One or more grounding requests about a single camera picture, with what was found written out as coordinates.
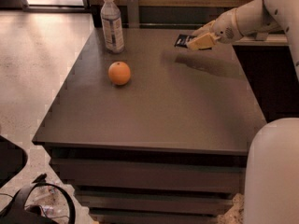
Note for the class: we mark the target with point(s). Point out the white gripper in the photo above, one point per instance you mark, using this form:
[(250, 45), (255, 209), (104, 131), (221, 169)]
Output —
[(226, 29)]

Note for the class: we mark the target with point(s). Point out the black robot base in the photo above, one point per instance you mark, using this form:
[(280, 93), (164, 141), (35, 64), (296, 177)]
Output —
[(12, 160)]

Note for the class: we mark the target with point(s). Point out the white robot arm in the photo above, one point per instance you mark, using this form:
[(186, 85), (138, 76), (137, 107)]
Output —
[(255, 17)]

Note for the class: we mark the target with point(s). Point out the white robot shoulder cover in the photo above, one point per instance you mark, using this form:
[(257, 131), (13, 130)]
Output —
[(272, 175)]

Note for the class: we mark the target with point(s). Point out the orange fruit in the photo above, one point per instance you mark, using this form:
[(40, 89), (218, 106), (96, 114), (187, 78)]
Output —
[(119, 73)]

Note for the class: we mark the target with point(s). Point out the clear plastic water bottle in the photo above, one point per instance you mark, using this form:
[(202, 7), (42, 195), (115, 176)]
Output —
[(112, 26)]

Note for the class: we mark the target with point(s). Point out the grey drawer cabinet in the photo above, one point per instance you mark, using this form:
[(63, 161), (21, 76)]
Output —
[(169, 147)]

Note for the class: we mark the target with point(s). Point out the wooden wall shelf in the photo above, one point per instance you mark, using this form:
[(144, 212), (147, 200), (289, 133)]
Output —
[(271, 40)]

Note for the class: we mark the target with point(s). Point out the left metal wall bracket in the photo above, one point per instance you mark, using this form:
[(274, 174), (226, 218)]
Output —
[(133, 13)]

